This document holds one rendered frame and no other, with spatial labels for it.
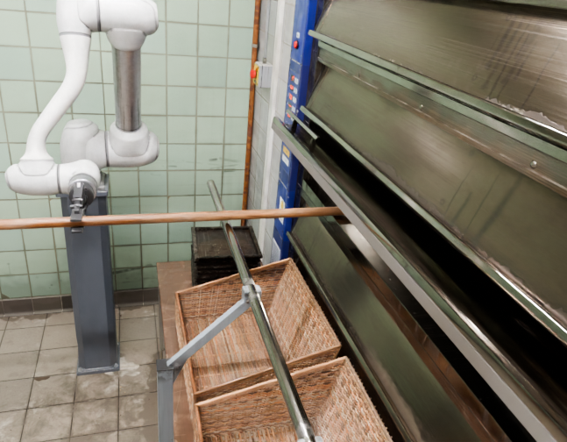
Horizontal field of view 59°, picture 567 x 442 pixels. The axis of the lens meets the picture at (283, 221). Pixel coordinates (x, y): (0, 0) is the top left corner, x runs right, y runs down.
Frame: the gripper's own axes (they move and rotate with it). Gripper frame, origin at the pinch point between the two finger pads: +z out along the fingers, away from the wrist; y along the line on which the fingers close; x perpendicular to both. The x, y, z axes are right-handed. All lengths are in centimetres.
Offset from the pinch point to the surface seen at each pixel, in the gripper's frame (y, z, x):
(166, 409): 38, 39, -22
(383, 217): -21, 45, -73
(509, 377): -23, 99, -66
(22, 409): 120, -48, 37
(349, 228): 2, 10, -82
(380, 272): 1, 36, -81
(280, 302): 52, -20, -72
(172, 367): 24, 39, -24
